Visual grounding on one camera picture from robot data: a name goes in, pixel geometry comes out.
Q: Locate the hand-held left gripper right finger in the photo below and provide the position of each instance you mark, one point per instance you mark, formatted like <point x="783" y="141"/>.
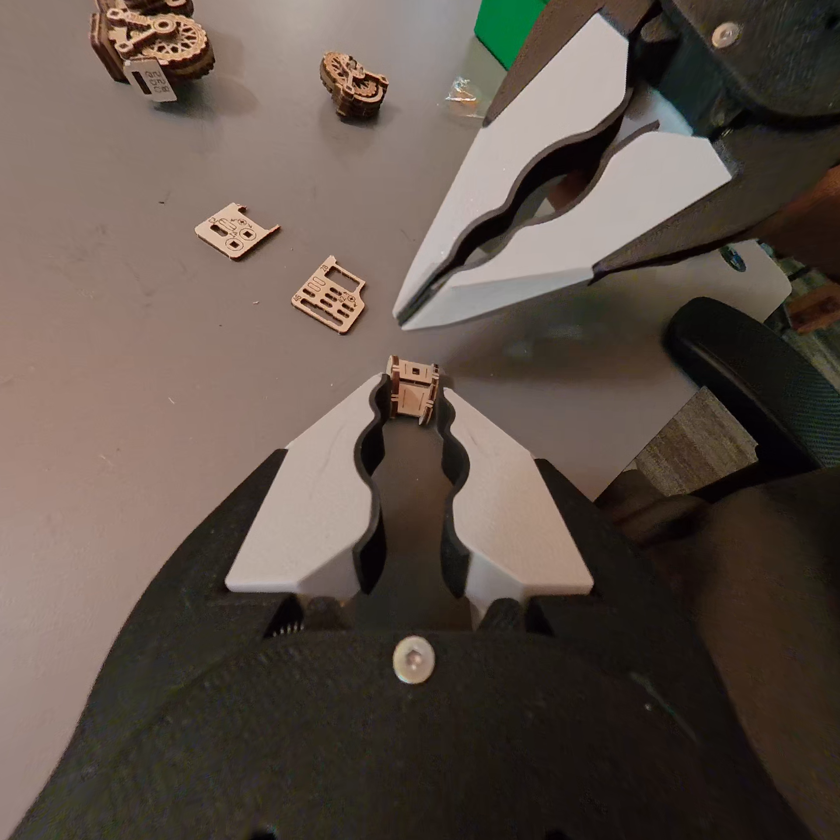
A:
<point x="518" y="525"/>

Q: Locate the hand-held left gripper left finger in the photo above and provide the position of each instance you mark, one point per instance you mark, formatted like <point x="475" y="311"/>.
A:
<point x="308" y="512"/>

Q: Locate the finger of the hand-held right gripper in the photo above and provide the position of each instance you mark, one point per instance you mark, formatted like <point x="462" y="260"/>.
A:
<point x="525" y="118"/>
<point x="623" y="203"/>

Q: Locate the small wooden puzzle block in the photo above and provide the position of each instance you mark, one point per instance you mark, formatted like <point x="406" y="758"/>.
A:
<point x="412" y="400"/>

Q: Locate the person's right hand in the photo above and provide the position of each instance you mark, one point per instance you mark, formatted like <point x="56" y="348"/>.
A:
<point x="810" y="220"/>

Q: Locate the small clear plastic wrapper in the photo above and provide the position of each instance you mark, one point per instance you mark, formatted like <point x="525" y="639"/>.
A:
<point x="461" y="95"/>

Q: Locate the round dark grommet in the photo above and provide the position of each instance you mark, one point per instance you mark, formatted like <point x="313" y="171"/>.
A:
<point x="733" y="257"/>

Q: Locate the small wooden gear model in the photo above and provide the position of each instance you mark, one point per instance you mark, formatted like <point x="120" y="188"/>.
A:
<point x="354" y="85"/>

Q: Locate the wooden puzzle sheet slotted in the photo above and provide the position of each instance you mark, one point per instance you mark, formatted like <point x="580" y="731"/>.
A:
<point x="304" y="305"/>

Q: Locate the brown hoodie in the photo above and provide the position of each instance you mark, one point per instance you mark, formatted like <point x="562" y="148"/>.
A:
<point x="774" y="623"/>

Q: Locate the wooden puzzle sheet square holes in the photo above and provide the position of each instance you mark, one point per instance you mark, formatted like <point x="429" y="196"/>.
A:
<point x="223" y="248"/>

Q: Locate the white paper tag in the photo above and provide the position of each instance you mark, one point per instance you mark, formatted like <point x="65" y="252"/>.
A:
<point x="154" y="82"/>

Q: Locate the large wooden gear model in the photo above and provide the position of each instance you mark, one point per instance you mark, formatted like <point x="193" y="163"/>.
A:
<point x="157" y="36"/>

